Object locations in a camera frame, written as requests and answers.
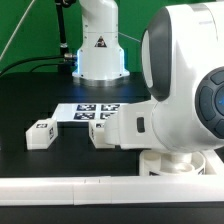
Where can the white L-shaped fence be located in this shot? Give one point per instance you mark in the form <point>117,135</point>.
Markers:
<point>117,190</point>

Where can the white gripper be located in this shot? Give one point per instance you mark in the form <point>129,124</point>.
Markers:
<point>131,127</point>

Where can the black vertical pole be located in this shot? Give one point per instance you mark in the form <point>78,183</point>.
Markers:
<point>64,67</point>

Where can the white round stool seat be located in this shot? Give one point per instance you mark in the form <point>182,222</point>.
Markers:
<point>153,163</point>

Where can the thin grey rod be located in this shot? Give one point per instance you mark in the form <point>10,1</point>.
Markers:
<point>20,22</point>

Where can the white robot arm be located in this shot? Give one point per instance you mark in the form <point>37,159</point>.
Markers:
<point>182,56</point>

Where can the white marker sheet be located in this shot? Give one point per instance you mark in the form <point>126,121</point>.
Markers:
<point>83,112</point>

